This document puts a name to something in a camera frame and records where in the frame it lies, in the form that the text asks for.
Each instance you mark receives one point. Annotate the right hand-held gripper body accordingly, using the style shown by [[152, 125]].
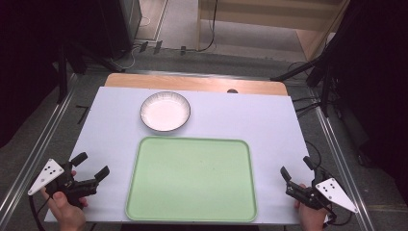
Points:
[[308, 195]]

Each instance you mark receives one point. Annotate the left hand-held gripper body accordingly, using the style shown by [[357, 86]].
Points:
[[69, 186]]

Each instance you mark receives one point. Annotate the person's right hand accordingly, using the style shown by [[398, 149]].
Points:
[[310, 218]]

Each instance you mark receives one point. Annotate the person's left hand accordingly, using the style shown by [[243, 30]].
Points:
[[65, 213]]

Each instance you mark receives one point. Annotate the white table cover sheet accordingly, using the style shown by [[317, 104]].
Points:
[[240, 118]]

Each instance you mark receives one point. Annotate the black metal stand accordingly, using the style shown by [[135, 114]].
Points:
[[62, 77], [324, 83]]

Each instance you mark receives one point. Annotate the white plate with dark rim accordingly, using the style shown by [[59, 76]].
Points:
[[165, 111]]

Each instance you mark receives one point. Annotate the light green tray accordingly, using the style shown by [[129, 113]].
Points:
[[192, 179]]

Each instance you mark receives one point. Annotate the black curtain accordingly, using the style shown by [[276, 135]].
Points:
[[375, 80], [29, 64]]

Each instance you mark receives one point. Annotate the dark cabinet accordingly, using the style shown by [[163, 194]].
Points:
[[126, 22]]

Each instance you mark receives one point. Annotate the beige wooden partition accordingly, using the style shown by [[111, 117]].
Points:
[[272, 16]]

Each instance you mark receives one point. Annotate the aluminium floor rail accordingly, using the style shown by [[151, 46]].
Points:
[[35, 150], [341, 163]]

